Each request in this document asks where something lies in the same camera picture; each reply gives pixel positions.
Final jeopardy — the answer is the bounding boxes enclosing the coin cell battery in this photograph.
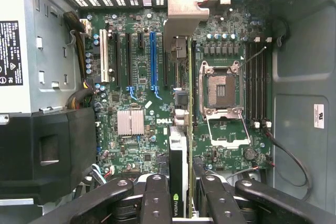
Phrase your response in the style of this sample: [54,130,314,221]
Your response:
[243,147,257,161]

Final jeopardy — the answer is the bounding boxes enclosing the metal socket cover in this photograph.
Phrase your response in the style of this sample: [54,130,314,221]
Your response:
[206,108,251,148]

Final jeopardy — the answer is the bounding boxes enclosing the green motherboard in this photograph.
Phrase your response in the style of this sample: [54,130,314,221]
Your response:
[78,6,274,177]

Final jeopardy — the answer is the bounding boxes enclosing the silver chipset heatsink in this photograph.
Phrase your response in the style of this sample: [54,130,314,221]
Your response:
[117,110,145,137]

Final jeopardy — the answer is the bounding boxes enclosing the CPU socket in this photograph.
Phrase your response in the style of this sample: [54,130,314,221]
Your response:
[201,61,244,109]

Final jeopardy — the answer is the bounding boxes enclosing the black RAM slot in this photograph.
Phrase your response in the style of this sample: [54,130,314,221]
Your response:
[251,37,257,127]
[245,40,252,127]
[257,37,263,127]
[262,37,272,127]

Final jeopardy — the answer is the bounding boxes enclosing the long black expansion slot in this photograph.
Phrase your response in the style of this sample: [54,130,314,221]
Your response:
[161,34,169,88]
[124,32,132,89]
[112,32,122,89]

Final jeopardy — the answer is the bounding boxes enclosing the black plastic fan shroud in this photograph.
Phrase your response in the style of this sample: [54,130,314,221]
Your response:
[0,107,98,205]

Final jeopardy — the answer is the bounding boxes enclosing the blue expansion slot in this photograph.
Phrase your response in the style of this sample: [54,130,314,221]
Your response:
[149,31,163,101]

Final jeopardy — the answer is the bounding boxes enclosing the thin metal locking lever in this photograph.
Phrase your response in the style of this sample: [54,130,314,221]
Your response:
[238,46,268,68]

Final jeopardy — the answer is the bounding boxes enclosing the white PCI expansion slot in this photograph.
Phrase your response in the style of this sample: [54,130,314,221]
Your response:
[99,29,110,83]

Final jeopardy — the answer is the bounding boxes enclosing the grey open PC case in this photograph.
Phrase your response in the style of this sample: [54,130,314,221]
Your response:
[0,0,336,224]

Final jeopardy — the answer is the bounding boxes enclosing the short black expansion slot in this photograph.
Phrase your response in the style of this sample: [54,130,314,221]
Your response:
[136,31,145,50]

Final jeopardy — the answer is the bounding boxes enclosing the grey power supply unit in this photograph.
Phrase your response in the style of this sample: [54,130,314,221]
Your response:
[0,0,79,116]

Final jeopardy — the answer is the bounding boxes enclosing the blue SATA wire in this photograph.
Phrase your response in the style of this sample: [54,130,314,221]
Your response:
[90,163,107,184]

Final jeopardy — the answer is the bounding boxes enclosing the thin black looped wire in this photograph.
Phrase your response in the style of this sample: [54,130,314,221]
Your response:
[265,126,313,204]

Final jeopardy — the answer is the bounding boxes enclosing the braided power cable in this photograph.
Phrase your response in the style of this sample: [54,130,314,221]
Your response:
[62,11,94,109]

